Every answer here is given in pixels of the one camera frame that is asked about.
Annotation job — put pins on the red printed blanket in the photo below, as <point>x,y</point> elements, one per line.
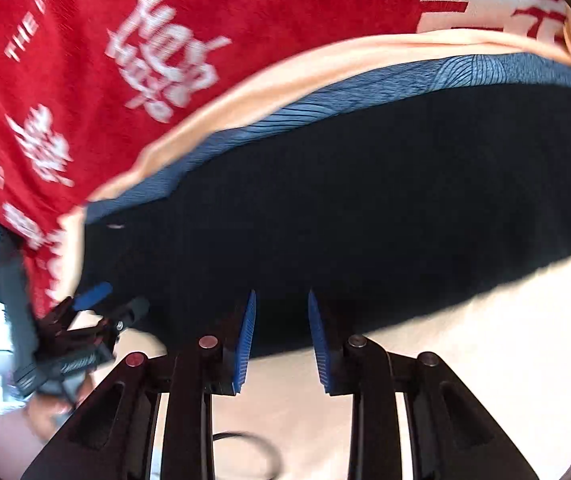
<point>275,15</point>

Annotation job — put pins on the black pants with blue waistband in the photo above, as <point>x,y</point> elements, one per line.
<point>365,210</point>

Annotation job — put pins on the peach towel blanket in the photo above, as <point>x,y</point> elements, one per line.
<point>465,360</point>

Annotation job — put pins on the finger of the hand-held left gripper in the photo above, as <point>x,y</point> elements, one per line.
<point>130,311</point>
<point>93,294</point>

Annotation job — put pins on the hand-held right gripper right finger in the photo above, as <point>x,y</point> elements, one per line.
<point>318,345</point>

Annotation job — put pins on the person's left hand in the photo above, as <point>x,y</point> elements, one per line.
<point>48,417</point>

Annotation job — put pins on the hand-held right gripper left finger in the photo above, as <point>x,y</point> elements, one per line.
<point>244,345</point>

